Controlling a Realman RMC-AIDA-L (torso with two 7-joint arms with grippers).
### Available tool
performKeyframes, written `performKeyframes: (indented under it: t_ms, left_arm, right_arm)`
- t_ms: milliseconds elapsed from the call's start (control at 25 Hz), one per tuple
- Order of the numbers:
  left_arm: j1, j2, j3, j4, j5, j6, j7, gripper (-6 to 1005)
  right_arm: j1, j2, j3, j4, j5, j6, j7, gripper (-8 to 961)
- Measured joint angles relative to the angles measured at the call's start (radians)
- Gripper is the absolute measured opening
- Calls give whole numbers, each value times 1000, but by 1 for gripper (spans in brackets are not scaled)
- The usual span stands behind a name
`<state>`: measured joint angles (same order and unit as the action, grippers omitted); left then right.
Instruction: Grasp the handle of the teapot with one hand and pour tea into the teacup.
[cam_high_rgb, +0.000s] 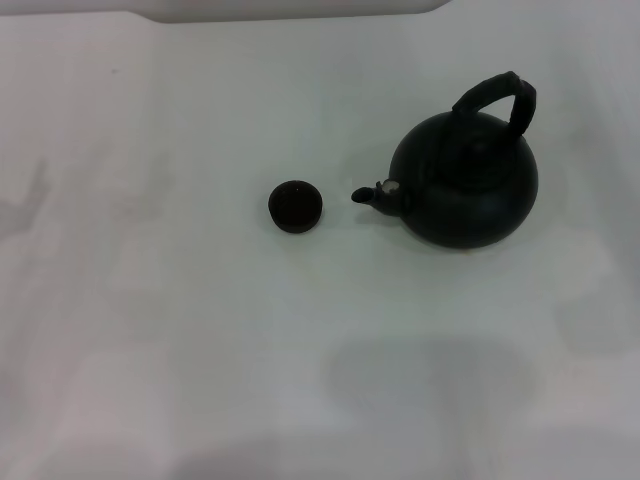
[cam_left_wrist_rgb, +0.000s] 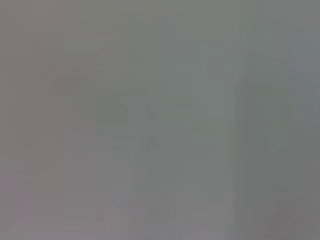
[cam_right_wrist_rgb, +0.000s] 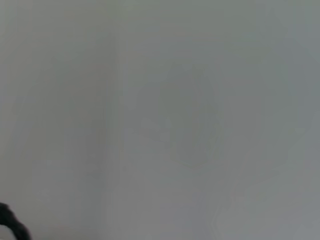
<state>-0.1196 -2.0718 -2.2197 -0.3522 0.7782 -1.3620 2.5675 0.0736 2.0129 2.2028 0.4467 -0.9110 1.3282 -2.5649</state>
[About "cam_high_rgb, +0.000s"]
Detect small dark teacup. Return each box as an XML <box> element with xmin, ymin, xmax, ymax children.
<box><xmin>267</xmin><ymin>179</ymin><xmax>324</xmax><ymax>235</ymax></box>

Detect black round teapot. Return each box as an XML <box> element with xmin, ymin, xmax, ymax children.
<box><xmin>350</xmin><ymin>70</ymin><xmax>541</xmax><ymax>250</ymax></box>

